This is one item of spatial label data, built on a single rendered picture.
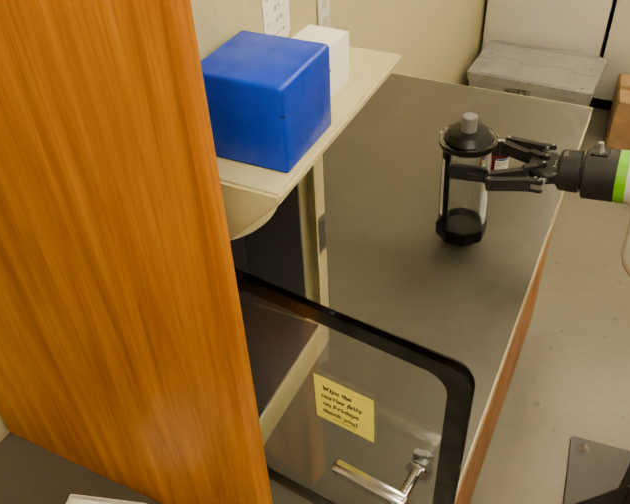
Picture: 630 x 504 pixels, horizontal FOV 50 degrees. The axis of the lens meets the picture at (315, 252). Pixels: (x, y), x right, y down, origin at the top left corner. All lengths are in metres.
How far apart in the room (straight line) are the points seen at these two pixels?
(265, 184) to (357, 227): 0.87
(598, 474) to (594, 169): 1.24
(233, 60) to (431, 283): 0.81
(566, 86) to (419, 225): 2.09
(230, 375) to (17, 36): 0.37
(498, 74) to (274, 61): 2.93
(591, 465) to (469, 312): 1.08
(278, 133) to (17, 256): 0.34
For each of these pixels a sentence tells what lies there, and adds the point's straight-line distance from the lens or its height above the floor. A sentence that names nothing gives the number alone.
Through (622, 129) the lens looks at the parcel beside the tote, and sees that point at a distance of 3.60.
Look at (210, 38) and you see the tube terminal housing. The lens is 0.70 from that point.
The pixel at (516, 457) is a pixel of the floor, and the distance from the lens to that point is 2.28.
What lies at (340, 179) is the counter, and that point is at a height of 0.94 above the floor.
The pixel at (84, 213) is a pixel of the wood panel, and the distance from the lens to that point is 0.67.
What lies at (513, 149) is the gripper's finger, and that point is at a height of 1.17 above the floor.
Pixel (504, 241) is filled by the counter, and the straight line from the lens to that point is 1.49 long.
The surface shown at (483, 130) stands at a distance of 1.31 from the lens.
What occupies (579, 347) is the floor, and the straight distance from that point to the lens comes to 2.62.
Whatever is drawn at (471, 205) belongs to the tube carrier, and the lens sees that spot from 1.35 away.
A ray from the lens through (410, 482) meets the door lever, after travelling 0.78.
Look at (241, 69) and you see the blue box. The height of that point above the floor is 1.60.
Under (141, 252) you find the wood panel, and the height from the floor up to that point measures 1.47.
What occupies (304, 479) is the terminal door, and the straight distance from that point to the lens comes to 0.97.
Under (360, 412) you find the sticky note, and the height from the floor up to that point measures 1.26.
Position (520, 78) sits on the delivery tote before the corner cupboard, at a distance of 3.53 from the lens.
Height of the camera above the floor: 1.87
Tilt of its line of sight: 41 degrees down
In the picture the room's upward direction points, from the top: 3 degrees counter-clockwise
